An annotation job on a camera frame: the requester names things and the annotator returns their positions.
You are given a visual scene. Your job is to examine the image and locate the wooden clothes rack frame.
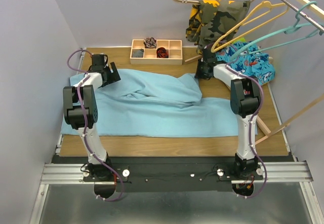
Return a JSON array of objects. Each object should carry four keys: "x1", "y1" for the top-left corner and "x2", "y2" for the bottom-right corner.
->
[{"x1": 173, "y1": 0, "x2": 323, "y2": 144}]

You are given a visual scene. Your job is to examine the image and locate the orange black rolled sock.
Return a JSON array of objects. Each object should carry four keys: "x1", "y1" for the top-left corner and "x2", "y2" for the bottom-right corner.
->
[{"x1": 156, "y1": 47, "x2": 169, "y2": 58}]

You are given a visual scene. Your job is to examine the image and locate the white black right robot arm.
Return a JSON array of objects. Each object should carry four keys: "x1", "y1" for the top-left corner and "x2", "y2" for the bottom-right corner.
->
[{"x1": 195, "y1": 46, "x2": 263, "y2": 179}]

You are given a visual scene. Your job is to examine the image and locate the aluminium front frame rail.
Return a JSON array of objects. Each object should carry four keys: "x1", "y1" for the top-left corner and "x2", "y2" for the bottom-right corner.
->
[{"x1": 30, "y1": 157, "x2": 321, "y2": 223}]

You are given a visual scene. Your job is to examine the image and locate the grey rolled sock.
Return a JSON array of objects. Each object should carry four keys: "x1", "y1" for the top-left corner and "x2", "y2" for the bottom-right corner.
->
[{"x1": 132, "y1": 49, "x2": 144, "y2": 58}]

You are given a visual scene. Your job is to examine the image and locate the metal hanging rod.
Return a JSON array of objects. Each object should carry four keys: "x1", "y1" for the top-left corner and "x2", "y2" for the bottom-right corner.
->
[{"x1": 255, "y1": 0, "x2": 324, "y2": 32}]

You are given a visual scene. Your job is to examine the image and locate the light blue trousers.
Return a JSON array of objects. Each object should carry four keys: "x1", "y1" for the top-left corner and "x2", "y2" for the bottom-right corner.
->
[{"x1": 70, "y1": 69, "x2": 242, "y2": 138}]

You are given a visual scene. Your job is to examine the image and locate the yellow plastic hanger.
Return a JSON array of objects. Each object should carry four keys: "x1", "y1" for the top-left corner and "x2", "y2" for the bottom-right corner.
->
[{"x1": 211, "y1": 0, "x2": 289, "y2": 53}]

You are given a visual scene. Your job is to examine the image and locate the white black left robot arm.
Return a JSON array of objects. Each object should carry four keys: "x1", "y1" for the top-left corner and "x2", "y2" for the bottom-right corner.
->
[{"x1": 63, "y1": 49, "x2": 122, "y2": 181}]

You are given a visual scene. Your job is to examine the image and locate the teal plastic hanger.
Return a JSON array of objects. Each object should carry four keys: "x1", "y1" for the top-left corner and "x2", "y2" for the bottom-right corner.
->
[{"x1": 229, "y1": 1, "x2": 324, "y2": 59}]

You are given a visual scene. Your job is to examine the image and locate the aluminium table edge rail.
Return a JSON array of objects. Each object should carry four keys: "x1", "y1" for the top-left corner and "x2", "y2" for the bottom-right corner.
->
[{"x1": 54, "y1": 47, "x2": 87, "y2": 156}]

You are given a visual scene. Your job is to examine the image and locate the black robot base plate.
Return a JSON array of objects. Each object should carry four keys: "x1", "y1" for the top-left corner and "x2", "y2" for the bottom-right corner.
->
[{"x1": 111, "y1": 157, "x2": 263, "y2": 193}]

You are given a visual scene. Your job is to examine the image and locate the blue shark print shorts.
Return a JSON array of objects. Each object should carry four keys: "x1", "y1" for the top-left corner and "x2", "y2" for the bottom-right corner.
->
[{"x1": 216, "y1": 38, "x2": 275, "y2": 85}]

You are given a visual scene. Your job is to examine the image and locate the wooden compartment tray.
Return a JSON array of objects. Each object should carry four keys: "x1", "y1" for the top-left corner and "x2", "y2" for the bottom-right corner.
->
[{"x1": 130, "y1": 39, "x2": 183, "y2": 65}]

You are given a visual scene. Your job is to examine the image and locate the patterned pink black sock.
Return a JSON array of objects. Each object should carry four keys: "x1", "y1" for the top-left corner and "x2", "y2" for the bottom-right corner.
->
[{"x1": 143, "y1": 37, "x2": 157, "y2": 49}]

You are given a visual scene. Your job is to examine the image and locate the camouflage shorts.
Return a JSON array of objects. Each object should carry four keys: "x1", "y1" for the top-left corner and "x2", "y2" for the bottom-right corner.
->
[{"x1": 185, "y1": 0, "x2": 251, "y2": 54}]

